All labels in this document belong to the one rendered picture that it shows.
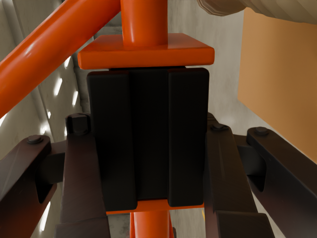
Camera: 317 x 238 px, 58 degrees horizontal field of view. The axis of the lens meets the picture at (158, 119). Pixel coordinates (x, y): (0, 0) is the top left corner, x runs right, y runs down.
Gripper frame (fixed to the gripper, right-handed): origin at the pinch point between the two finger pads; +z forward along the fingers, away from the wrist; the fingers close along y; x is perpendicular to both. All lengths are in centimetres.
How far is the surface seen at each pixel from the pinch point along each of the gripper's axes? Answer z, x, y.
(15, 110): 861, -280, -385
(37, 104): 1026, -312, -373
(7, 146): 768, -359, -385
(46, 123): 1057, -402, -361
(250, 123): 272, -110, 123
